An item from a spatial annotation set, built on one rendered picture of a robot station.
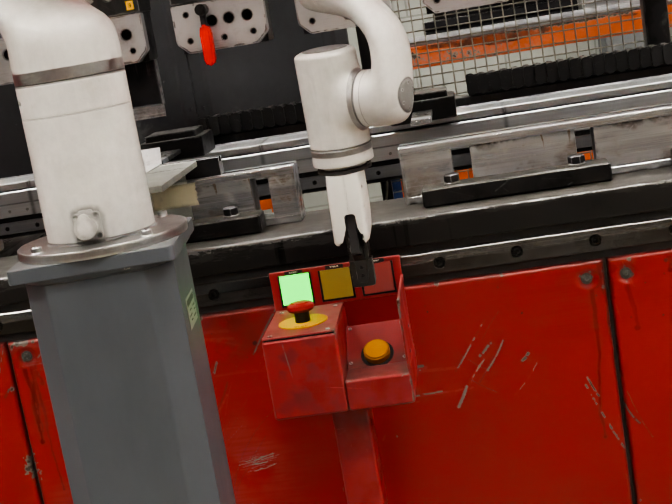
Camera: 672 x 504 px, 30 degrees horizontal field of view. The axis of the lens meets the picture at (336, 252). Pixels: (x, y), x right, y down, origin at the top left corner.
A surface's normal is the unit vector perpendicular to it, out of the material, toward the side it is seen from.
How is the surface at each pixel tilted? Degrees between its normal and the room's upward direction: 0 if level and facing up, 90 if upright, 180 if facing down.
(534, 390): 90
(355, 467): 90
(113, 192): 90
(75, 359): 90
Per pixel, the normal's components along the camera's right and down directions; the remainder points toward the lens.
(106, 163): 0.54, 0.07
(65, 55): 0.18, 0.14
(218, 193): -0.08, 0.21
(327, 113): -0.30, 0.35
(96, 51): 0.70, 0.00
